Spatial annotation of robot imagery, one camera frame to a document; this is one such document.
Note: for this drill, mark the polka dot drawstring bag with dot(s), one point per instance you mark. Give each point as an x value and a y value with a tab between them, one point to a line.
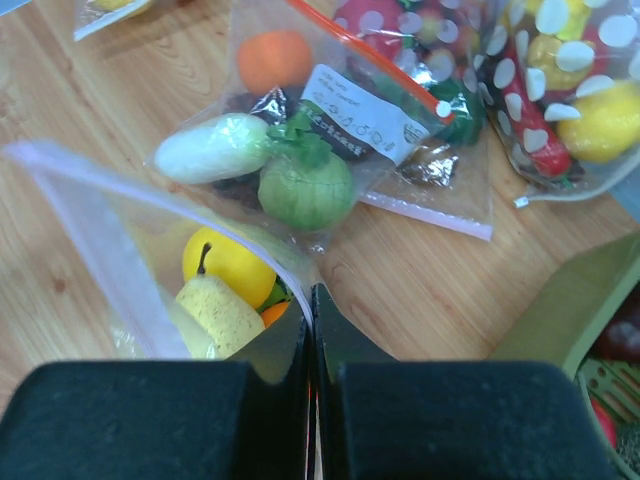
561	79

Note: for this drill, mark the polka dot zip bag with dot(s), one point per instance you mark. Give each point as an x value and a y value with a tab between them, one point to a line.
431	48

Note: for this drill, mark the yellow fake lemon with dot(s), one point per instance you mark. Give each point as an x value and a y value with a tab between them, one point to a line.
208	252

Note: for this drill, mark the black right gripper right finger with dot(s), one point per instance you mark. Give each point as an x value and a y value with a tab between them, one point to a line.
381	418

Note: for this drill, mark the white fake radish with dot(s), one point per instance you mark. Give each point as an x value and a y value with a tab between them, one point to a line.
225	147

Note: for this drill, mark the small red fake fruit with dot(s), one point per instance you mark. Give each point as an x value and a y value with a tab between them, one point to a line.
605	421

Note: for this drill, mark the clear fruit bag left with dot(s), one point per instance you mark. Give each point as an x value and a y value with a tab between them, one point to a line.
92	16

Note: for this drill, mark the dark red fake apple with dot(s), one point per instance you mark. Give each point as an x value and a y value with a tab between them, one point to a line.
620	339

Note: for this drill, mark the green fake cabbage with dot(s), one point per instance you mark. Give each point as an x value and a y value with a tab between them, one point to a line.
307	197

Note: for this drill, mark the fake orange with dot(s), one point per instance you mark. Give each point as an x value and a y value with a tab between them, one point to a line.
271	314

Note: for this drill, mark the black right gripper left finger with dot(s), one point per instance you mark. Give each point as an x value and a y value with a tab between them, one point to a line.
243	418

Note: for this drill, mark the green plastic tub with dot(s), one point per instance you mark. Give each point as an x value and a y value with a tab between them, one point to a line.
565	319

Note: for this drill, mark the orange fake persimmon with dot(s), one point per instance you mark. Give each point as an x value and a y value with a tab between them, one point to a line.
278	58

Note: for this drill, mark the clear pink zip top bag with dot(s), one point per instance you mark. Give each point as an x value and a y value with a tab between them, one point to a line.
130	237

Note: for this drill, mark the fake netted melon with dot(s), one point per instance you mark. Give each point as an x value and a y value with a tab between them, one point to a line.
628	445

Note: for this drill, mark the clear vegetable zip bag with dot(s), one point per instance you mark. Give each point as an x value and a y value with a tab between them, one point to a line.
402	156

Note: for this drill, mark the pale yellow fake pear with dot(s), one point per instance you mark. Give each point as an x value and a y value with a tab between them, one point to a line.
229	322

